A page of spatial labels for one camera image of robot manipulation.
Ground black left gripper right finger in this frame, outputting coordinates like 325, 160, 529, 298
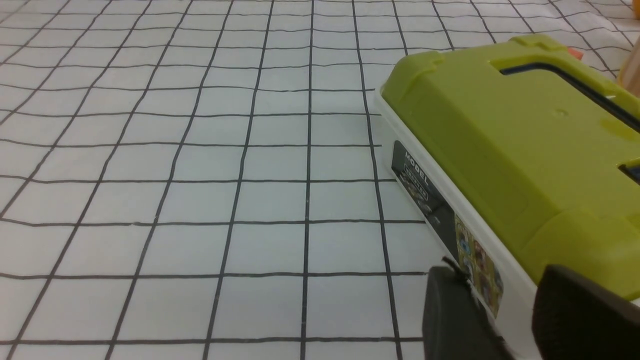
531, 264, 640, 360

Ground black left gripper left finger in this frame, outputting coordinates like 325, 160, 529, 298
422, 257, 514, 360

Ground bamboo steamer basket yellow rims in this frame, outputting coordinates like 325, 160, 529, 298
617, 36, 640, 98

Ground green lidded white toolbox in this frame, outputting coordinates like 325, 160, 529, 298
375, 34, 639, 360

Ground orange foam cube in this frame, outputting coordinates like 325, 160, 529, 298
567, 47, 585, 61

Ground white black-grid tablecloth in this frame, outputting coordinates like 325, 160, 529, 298
0, 0, 639, 360

